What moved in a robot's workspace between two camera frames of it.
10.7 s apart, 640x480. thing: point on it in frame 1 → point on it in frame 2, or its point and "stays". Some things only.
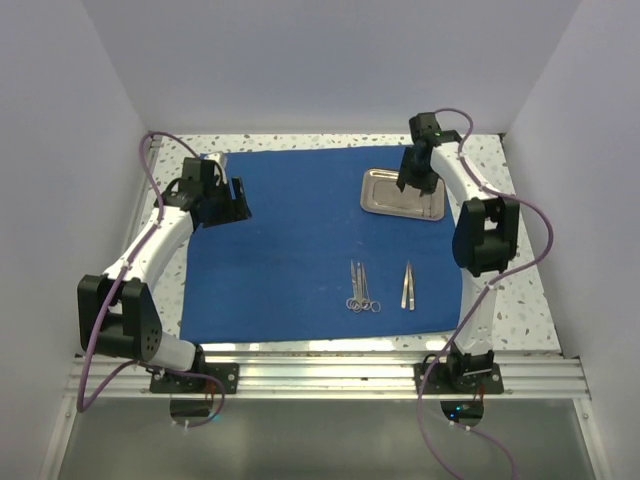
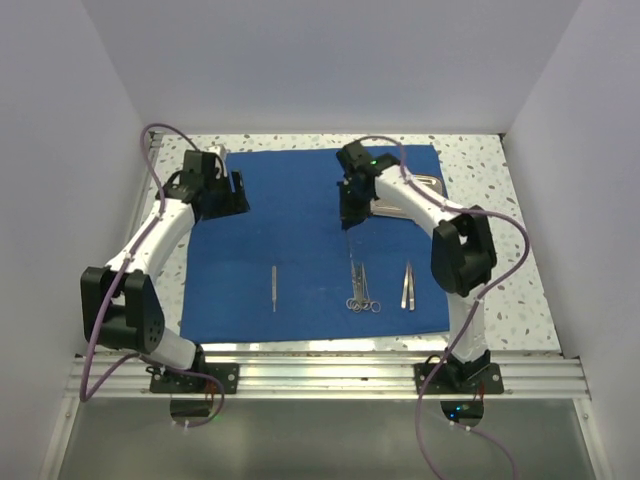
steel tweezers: [405, 288] stays
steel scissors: [362, 291] stays
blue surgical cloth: [310, 262] stays
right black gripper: [426, 185] → [350, 217]
